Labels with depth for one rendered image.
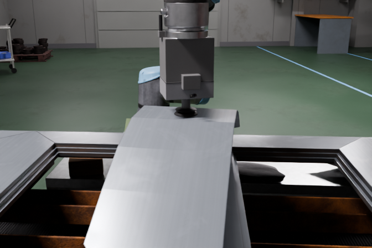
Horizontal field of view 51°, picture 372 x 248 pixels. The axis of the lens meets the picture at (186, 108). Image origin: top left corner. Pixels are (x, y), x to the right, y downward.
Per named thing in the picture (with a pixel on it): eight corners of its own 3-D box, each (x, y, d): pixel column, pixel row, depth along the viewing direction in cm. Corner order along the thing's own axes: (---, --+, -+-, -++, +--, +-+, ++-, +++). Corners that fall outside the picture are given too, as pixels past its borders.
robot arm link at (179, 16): (214, 3, 63) (164, 3, 61) (213, 31, 64) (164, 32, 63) (201, 2, 70) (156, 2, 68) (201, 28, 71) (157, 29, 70)
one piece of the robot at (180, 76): (164, 16, 60) (165, 119, 64) (220, 16, 62) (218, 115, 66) (154, 14, 69) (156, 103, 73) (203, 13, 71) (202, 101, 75)
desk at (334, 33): (321, 45, 1033) (324, 14, 1011) (349, 53, 888) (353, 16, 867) (292, 46, 1025) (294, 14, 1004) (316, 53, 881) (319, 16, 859)
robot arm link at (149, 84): (140, 98, 151) (141, 62, 147) (175, 99, 150) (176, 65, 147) (134, 106, 139) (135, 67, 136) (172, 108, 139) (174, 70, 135)
